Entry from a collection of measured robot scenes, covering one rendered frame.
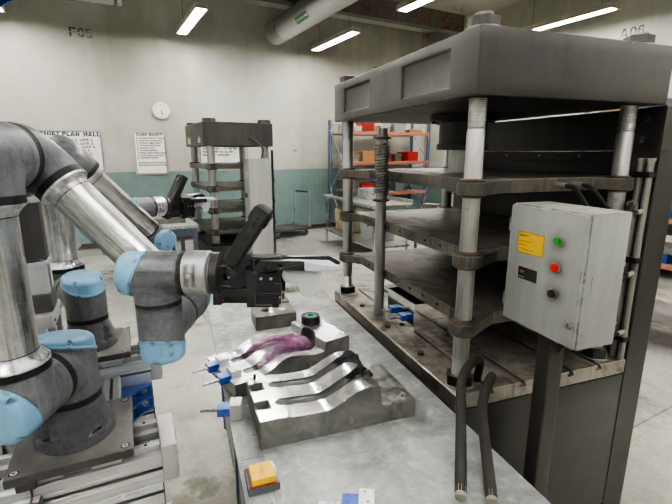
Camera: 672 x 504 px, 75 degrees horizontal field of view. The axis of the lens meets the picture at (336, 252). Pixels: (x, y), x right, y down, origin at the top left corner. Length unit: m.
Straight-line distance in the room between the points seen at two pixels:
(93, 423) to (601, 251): 1.33
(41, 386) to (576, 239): 1.30
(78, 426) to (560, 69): 1.66
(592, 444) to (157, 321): 1.95
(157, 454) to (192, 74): 7.99
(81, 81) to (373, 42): 5.72
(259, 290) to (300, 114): 8.69
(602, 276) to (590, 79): 0.69
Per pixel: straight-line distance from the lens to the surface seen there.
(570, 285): 1.42
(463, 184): 1.51
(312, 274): 0.68
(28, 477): 1.09
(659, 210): 2.13
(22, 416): 0.92
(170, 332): 0.78
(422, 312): 2.05
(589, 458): 2.36
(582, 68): 1.76
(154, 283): 0.75
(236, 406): 1.49
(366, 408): 1.43
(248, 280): 0.71
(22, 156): 0.88
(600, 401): 2.23
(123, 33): 8.71
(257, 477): 1.24
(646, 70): 1.99
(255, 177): 5.74
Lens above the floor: 1.63
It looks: 13 degrees down
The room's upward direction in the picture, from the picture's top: straight up
